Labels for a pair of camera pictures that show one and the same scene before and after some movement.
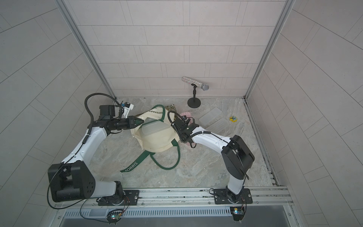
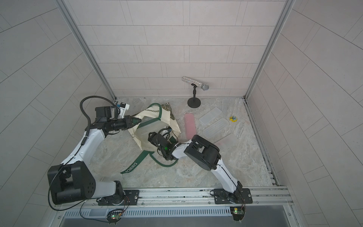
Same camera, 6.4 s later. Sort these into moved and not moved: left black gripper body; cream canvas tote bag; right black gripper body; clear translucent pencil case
Moved: right black gripper body
Not moved: cream canvas tote bag; left black gripper body; clear translucent pencil case
